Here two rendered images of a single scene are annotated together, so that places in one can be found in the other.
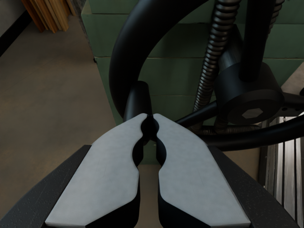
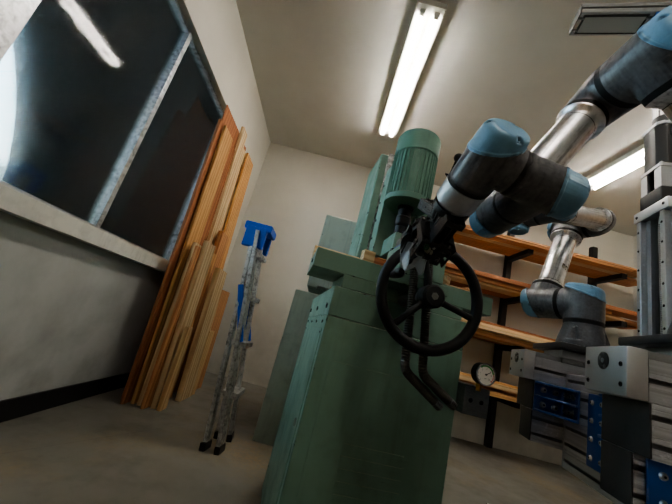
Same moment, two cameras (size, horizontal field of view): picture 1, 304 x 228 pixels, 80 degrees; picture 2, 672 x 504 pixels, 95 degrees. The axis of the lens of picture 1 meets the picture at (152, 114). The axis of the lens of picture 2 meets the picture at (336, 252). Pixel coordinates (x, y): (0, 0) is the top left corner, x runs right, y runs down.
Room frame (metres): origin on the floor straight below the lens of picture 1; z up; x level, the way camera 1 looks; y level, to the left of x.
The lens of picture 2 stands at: (-0.61, 0.24, 0.66)
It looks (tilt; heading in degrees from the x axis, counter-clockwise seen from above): 15 degrees up; 354
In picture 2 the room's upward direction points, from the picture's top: 15 degrees clockwise
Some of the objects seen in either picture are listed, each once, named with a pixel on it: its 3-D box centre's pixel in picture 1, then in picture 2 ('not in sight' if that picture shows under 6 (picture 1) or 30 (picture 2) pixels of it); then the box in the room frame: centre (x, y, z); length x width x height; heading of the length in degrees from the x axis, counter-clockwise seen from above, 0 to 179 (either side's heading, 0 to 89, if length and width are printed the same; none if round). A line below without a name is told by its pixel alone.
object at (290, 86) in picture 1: (283, 91); (465, 397); (0.33, -0.36, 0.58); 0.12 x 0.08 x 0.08; 1
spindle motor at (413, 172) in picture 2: not in sight; (412, 173); (0.47, -0.10, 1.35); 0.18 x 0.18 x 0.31
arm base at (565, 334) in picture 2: not in sight; (582, 335); (0.33, -0.76, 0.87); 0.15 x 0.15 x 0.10
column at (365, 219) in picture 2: not in sight; (379, 235); (0.76, -0.09, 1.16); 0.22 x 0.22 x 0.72; 1
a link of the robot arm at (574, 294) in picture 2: not in sight; (581, 302); (0.34, -0.76, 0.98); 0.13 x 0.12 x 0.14; 19
